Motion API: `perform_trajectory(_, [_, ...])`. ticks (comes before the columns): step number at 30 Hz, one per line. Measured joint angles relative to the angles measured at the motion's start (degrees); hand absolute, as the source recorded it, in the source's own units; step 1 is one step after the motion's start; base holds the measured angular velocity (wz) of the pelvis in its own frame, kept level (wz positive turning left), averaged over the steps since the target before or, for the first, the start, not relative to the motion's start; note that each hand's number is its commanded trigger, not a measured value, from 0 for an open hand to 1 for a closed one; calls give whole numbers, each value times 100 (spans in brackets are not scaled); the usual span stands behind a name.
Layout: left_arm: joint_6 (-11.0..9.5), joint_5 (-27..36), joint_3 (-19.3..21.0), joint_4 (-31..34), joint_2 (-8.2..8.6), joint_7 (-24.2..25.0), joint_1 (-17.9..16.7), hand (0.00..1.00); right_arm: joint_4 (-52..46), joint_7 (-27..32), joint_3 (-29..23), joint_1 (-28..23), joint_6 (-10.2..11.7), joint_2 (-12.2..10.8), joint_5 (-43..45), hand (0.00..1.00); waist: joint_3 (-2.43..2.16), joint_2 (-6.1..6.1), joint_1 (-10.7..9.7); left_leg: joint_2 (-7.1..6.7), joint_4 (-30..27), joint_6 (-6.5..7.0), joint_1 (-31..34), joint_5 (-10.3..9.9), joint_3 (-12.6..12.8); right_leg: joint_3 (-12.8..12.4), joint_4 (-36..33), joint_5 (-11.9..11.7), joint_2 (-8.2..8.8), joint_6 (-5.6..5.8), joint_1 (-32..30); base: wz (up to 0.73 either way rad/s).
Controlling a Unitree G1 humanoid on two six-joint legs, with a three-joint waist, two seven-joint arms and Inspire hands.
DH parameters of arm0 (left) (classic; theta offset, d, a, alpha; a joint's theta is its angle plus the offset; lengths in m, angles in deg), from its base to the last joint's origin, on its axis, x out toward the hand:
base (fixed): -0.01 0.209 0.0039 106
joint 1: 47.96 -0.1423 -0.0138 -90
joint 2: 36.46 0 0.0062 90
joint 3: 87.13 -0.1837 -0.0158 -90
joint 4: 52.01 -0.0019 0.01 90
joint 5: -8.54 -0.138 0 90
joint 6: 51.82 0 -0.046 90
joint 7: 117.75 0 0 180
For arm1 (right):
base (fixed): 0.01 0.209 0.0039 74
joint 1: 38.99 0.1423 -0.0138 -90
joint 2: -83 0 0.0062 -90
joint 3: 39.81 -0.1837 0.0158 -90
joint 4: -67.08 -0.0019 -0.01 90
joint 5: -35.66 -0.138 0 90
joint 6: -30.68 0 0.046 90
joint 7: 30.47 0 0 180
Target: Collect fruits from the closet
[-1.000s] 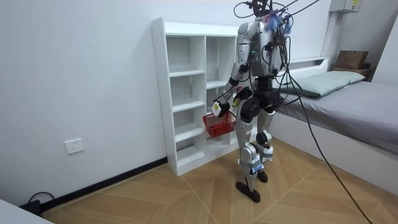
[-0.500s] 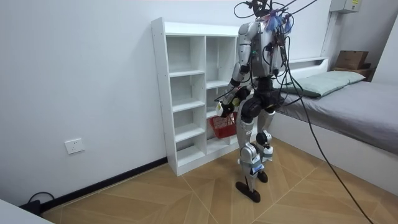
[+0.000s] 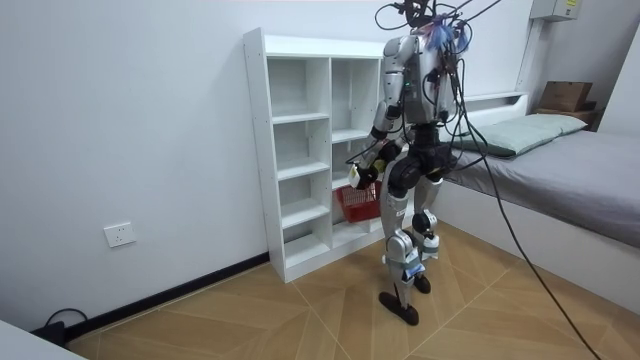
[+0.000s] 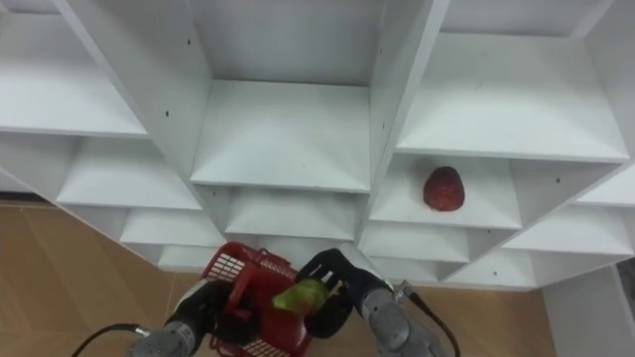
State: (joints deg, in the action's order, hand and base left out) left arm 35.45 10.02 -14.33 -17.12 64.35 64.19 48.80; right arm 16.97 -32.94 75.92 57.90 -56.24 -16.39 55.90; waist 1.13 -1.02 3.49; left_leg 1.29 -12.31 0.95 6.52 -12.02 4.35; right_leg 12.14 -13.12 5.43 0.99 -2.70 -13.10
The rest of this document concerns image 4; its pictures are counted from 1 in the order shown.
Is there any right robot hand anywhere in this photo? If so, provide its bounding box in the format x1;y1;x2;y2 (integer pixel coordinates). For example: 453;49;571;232
296;248;394;340

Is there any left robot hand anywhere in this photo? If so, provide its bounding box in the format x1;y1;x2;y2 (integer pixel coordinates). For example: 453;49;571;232
165;279;259;347

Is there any green pear soft toy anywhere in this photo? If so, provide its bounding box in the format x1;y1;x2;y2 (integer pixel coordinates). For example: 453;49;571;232
271;278;328;317

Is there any red plastic basket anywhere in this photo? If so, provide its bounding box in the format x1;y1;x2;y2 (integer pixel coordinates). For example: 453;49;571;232
200;241;315;357

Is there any red strawberry soft toy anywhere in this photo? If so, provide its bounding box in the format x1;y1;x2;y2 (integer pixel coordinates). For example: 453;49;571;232
422;166;466;213

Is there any white shelf unit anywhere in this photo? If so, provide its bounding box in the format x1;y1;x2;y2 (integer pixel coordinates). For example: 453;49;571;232
0;0;635;357

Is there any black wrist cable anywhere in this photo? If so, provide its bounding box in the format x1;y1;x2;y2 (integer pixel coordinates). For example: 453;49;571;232
394;280;461;357
70;322;152;357

